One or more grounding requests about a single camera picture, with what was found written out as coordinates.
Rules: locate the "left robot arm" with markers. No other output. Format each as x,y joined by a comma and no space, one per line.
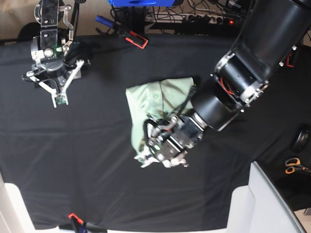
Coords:
271,30

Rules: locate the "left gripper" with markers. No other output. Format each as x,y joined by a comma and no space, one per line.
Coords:
171,137

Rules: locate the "light green T-shirt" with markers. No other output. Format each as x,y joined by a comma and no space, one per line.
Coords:
153,101

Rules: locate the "orange-handled scissors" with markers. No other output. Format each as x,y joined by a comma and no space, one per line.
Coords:
294,165

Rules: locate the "blue box on stand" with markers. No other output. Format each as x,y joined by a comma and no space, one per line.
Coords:
148,3

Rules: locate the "top blue-red bar clamp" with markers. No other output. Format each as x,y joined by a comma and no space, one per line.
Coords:
124,33

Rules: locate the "black table cloth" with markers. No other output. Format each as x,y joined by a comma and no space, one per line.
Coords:
77,158

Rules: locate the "right blue-red bar clamp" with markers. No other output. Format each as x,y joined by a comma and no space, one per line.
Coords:
290,60

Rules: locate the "white bin left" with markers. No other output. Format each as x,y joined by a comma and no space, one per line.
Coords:
14,217

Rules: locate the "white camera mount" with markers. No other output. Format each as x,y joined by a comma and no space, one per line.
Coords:
147,160
55,79

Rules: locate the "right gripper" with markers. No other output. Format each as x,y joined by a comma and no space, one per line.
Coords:
44,63

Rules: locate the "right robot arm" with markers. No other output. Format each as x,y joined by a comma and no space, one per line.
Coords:
55,51

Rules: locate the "white bin right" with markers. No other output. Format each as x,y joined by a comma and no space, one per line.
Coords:
258,207

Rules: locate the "white bin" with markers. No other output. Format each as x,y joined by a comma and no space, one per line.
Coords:
14,217
258,207

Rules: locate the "bottom blue-red bar clamp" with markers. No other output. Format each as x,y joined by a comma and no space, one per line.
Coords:
77,225

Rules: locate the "black tape roll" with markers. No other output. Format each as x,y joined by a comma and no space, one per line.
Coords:
301,141

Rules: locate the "blue-red bar clamp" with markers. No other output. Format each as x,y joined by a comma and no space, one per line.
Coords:
290,60
77,225
124,33

